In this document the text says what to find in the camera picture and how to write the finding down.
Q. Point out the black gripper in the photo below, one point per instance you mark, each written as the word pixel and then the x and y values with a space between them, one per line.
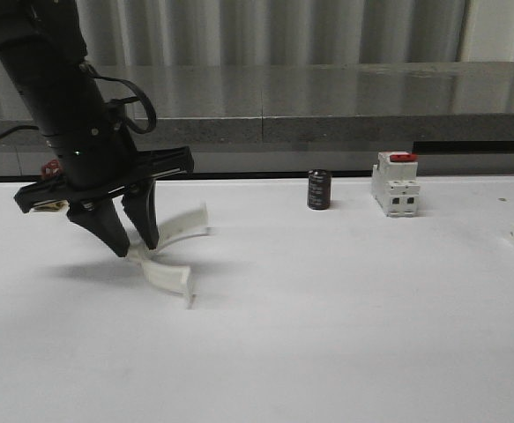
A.
pixel 106 166

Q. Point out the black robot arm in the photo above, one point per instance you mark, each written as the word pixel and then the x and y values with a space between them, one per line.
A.
pixel 43 52

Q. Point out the brass valve red handwheel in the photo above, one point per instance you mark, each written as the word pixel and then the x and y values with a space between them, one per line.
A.
pixel 52 170

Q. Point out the black cylindrical capacitor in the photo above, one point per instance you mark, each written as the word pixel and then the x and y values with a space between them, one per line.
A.
pixel 319 189

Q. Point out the grey stone ledge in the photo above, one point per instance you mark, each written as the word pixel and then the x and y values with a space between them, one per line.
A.
pixel 435 106

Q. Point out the white circuit breaker red switch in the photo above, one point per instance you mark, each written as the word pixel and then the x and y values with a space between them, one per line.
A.
pixel 394 185

